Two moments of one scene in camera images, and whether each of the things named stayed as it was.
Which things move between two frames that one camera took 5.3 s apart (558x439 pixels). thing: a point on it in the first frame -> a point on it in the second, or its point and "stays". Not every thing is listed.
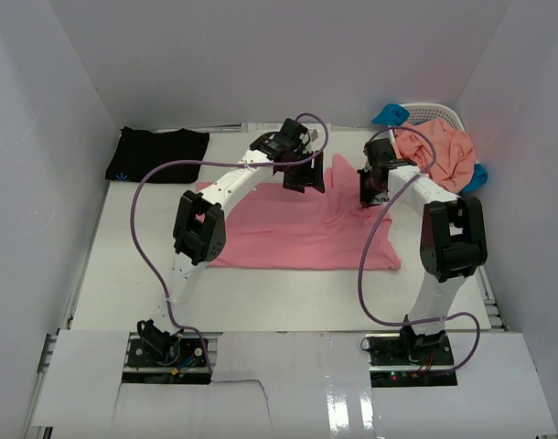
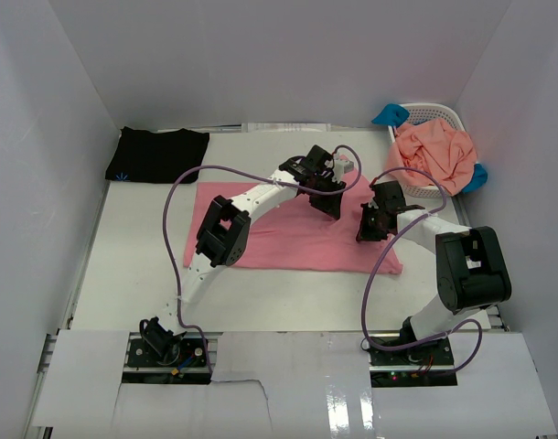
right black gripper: (365, 198) -> (366, 234)
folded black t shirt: (138, 151) stays
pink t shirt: (274, 227) stays
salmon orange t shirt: (456, 152) stays
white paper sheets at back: (263, 128) stays
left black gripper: (310, 178) -> (331, 206)
